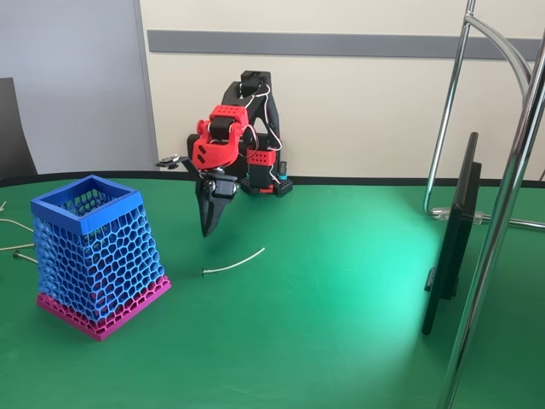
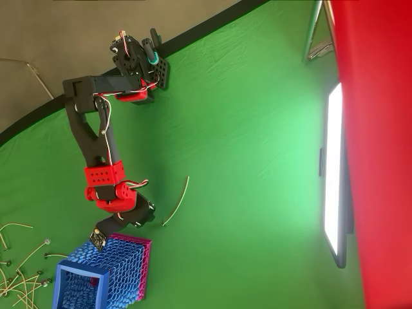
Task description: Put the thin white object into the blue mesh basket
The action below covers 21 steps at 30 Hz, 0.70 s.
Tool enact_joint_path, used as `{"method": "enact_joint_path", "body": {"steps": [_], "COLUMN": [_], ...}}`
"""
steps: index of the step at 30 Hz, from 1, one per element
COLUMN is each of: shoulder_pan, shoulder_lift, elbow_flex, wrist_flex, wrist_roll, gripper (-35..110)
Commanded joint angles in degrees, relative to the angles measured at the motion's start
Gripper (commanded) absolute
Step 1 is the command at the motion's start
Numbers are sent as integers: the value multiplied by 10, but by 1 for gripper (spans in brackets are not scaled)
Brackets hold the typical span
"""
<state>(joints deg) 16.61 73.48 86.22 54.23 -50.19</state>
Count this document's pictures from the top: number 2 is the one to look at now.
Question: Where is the white LED light panel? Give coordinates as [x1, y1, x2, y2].
[318, 82, 355, 270]

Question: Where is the large red blurred object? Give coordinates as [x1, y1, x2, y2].
[327, 0, 412, 309]

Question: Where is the red white servo cable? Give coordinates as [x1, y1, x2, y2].
[125, 178, 149, 191]

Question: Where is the chrome tube frame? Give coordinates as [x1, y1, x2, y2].
[301, 0, 336, 65]

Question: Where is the black pegboard base plate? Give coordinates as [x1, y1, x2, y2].
[146, 57, 171, 91]

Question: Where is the blue and pink mesh basket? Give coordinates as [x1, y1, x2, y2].
[51, 228, 153, 309]

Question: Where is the green cloth with black border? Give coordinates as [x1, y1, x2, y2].
[0, 0, 366, 309]

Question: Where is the thin white floor cable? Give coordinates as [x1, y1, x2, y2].
[0, 57, 55, 100]

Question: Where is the black clamp with teal ring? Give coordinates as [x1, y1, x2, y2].
[141, 28, 164, 67]

